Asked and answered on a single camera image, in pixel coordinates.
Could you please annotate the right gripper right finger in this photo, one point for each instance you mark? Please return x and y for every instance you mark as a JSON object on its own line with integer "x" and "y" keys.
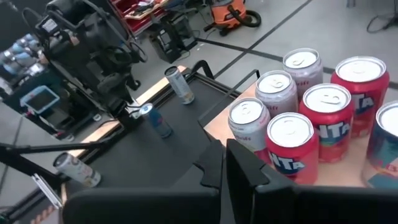
{"x": 311, "y": 205}

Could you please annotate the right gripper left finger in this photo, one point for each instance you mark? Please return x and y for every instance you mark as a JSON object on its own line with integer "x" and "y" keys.
{"x": 140, "y": 205}

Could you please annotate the red Fanta can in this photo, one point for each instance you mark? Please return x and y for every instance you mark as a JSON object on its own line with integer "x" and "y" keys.
{"x": 360, "y": 81}
{"x": 326, "y": 118}
{"x": 290, "y": 146}

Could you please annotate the dark slim can teal tab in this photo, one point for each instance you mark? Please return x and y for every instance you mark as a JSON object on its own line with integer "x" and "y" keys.
{"x": 157, "y": 121}

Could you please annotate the pink and white can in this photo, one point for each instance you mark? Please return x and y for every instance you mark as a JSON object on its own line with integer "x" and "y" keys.
{"x": 276, "y": 90}

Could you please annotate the silver slim can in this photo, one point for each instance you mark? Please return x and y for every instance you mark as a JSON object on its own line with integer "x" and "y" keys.
{"x": 77, "y": 169}
{"x": 180, "y": 85}

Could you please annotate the grey can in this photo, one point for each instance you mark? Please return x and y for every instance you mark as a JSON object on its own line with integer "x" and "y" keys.
{"x": 300, "y": 65}

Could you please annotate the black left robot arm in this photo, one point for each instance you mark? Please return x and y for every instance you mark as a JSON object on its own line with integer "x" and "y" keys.
{"x": 90, "y": 59}

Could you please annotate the wooden shelf with black legs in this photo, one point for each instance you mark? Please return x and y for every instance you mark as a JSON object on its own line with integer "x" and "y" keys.
{"x": 339, "y": 175}

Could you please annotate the silver aluminium bar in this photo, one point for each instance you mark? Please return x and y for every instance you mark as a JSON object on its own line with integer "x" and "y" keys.
{"x": 46, "y": 190}

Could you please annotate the black orange hazard mat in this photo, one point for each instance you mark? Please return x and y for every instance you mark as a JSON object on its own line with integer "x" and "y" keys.
{"x": 42, "y": 215}

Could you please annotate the light blue tablet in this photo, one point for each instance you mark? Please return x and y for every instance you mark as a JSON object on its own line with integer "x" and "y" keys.
{"x": 40, "y": 99}

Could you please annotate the black equipment case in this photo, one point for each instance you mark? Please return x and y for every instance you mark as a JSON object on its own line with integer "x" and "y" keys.
{"x": 172, "y": 39}

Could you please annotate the red bin rack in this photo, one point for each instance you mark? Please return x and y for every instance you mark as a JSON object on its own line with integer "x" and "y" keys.
{"x": 136, "y": 17}

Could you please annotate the orange shop vacuum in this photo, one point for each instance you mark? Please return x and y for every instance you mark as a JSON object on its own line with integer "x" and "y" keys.
{"x": 225, "y": 12}

